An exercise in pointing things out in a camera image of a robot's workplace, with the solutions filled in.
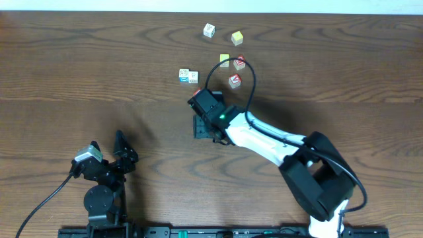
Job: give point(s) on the red A block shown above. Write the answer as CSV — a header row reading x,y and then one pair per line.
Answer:
x,y
234,81

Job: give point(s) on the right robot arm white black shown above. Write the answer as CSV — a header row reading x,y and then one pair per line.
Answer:
x,y
318,177

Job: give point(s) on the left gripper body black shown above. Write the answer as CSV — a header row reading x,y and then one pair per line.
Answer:
x,y
110,166

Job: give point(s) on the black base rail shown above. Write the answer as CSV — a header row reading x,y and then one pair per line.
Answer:
x,y
166,232

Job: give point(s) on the yellow block top right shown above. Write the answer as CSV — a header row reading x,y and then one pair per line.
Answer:
x,y
237,38

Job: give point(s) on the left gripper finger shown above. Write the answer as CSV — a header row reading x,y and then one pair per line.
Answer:
x,y
121,145
95,145

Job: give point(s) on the white block blue picture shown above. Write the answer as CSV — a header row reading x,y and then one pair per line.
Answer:
x,y
183,75

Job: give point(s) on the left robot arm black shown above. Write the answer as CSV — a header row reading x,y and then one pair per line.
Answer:
x,y
105,202

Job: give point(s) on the red M block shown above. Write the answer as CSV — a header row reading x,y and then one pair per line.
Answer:
x,y
239,63

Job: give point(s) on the yellow-green block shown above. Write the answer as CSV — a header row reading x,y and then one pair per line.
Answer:
x,y
224,60

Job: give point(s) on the white block top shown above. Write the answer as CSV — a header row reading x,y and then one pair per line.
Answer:
x,y
209,30

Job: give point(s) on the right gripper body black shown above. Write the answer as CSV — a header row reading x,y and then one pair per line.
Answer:
x,y
209,122

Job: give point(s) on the white block black text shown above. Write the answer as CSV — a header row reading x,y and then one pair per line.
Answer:
x,y
193,77

